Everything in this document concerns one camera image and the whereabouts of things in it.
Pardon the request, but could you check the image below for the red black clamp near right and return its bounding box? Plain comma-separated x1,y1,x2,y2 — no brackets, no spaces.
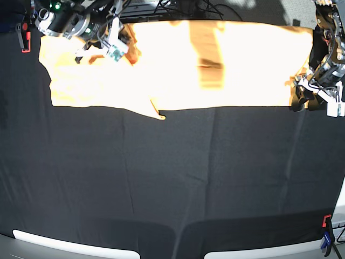
322,214,335,257

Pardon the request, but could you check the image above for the red black clamp far left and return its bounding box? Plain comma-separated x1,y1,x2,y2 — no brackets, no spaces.
16,22,31,53

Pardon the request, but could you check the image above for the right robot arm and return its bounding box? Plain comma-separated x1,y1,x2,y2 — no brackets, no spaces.
35,1,129,64

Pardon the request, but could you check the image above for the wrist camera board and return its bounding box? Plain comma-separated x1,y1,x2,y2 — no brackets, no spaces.
106,44,129,62
327,101,345,118

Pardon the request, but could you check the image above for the black table cloth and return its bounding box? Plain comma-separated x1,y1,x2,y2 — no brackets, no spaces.
1,32,344,258

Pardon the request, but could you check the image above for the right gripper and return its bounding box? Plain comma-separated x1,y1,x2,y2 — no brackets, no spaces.
63,10,124,64

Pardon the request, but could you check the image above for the red black clamp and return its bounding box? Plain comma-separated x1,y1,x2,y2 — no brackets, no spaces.
322,214,335,257
16,22,31,53

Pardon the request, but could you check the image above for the aluminium rail with cables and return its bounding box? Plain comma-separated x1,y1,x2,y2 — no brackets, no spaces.
122,1,243,22

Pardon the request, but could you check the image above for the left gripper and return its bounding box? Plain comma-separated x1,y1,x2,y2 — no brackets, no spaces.
290,61,344,112

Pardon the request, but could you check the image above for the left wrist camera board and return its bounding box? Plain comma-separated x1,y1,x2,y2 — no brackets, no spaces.
327,101,345,118

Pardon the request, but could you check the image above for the yellow t-shirt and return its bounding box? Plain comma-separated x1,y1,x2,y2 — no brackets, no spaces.
39,21,313,120

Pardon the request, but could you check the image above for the blue clamp near right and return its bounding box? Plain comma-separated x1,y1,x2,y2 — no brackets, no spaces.
320,231,332,252

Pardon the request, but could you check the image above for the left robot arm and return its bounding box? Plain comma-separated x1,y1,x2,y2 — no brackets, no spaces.
291,1,344,118

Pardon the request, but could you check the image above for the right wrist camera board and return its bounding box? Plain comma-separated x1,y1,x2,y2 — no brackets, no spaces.
106,44,129,62

